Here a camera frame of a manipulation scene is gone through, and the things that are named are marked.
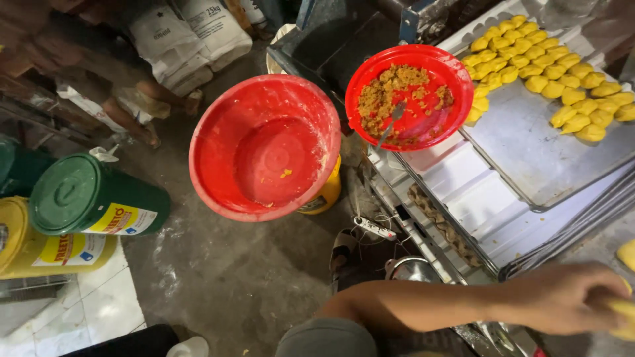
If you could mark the person's left hand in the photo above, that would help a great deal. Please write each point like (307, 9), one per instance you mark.
(550, 297)

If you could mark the person's left fingers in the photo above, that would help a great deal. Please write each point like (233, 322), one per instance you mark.
(611, 292)

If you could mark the yellow dough piece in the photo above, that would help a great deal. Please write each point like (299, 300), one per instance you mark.
(624, 317)

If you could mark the yellow dough lump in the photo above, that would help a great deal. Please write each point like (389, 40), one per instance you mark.
(627, 255)

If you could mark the stack of metal trays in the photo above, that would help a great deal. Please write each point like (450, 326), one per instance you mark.
(570, 238)

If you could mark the large metal baking tray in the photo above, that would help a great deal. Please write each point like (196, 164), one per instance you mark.
(536, 148)

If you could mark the brown patterned cloth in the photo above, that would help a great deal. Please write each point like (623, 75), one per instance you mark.
(441, 223)

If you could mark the steel bowl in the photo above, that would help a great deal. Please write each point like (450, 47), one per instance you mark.
(411, 270)

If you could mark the group of yellow filled pastries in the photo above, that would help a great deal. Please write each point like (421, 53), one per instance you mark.
(545, 69)

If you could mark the white power strip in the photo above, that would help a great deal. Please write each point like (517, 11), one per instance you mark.
(374, 228)

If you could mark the dark sandal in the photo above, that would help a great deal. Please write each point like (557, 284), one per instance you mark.
(342, 258)

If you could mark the red plastic plate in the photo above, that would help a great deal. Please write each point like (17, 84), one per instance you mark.
(431, 84)

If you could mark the metal spoon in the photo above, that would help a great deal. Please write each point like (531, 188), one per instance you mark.
(392, 124)

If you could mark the person's grey sleeve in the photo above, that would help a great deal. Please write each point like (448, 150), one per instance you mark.
(327, 339)

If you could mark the brown crumbly filling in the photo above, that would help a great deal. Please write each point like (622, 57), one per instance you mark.
(382, 94)

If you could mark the yellow bucket with label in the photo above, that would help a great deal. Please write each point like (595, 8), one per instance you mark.
(325, 191)

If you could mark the dark metal machine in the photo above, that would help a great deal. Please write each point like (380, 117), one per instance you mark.
(337, 44)

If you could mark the large red plastic basin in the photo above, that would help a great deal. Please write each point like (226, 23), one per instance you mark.
(263, 148)

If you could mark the white plastic container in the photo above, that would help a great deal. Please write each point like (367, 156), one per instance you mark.
(191, 348)

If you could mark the pile of white sacks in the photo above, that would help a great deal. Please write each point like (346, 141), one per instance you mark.
(198, 39)

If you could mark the white plastic bag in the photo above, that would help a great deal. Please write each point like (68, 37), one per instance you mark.
(103, 153)

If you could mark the green lidded bucket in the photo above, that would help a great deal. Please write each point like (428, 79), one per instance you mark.
(84, 196)

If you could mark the yellow lidded bucket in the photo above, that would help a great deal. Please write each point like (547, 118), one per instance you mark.
(44, 248)

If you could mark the dark green barrel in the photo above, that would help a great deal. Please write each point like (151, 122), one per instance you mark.
(20, 166)

